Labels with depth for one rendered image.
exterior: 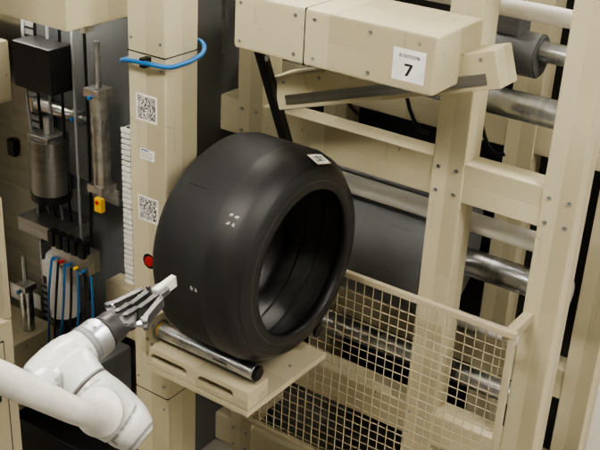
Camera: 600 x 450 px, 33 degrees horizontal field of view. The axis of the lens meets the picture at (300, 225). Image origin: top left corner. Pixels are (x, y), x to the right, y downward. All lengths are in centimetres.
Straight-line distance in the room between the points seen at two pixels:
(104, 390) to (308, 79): 114
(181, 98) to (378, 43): 54
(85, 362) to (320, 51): 100
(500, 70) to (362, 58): 34
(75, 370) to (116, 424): 15
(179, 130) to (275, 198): 40
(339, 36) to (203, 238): 61
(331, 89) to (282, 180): 43
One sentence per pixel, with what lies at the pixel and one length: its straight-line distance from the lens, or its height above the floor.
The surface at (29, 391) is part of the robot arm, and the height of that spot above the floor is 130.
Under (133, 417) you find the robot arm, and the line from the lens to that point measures 213.
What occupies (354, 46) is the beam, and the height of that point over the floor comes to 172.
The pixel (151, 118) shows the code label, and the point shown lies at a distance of 270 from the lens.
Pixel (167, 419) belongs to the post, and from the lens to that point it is 312.
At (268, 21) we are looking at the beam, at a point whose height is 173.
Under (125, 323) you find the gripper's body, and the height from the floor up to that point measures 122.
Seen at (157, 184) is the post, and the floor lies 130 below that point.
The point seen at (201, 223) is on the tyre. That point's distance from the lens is 246.
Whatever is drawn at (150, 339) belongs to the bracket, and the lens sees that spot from 286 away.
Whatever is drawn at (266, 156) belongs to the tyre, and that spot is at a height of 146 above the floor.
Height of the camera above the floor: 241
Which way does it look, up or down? 26 degrees down
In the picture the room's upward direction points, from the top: 3 degrees clockwise
